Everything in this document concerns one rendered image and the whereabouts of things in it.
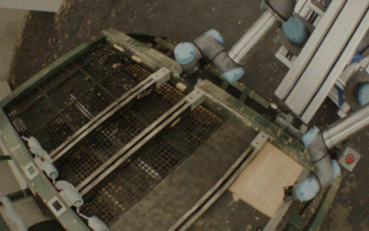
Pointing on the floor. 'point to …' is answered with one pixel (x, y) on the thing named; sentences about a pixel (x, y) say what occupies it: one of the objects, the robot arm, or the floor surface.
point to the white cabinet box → (24, 4)
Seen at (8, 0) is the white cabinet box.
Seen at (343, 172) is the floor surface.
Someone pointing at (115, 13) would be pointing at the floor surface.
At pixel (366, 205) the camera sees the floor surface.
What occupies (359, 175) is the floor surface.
